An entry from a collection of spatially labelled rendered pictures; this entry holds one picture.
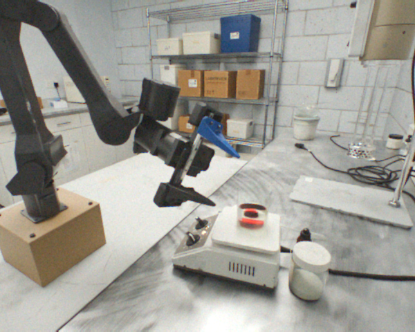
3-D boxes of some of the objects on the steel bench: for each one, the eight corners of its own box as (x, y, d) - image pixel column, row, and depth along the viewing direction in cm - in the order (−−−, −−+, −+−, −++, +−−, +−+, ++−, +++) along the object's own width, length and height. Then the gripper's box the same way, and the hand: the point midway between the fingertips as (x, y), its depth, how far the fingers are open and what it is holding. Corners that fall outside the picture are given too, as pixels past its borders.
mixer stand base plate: (288, 200, 74) (288, 197, 74) (299, 177, 91) (299, 174, 90) (413, 229, 61) (414, 226, 60) (400, 196, 77) (401, 193, 76)
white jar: (398, 150, 121) (402, 137, 119) (384, 147, 126) (387, 135, 123) (401, 147, 125) (404, 135, 123) (386, 144, 129) (390, 133, 127)
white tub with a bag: (288, 138, 141) (292, 100, 134) (293, 133, 152) (298, 98, 145) (314, 142, 134) (321, 102, 126) (318, 137, 145) (325, 99, 138)
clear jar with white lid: (326, 285, 45) (335, 250, 42) (317, 308, 41) (326, 271, 38) (293, 270, 49) (299, 236, 46) (282, 290, 44) (288, 254, 41)
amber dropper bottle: (291, 254, 53) (295, 227, 50) (299, 249, 54) (304, 222, 52) (303, 263, 50) (308, 234, 48) (312, 257, 52) (317, 229, 49)
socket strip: (421, 198, 76) (426, 185, 74) (400, 160, 108) (403, 150, 107) (445, 202, 73) (450, 189, 72) (416, 162, 106) (420, 152, 104)
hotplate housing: (171, 269, 49) (169, 235, 46) (193, 230, 60) (192, 202, 58) (288, 298, 43) (294, 261, 40) (288, 249, 54) (292, 218, 51)
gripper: (130, 185, 45) (189, 236, 37) (171, 88, 42) (245, 120, 33) (153, 185, 50) (210, 231, 42) (192, 99, 47) (261, 130, 39)
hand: (209, 171), depth 39 cm, fingers open, 8 cm apart
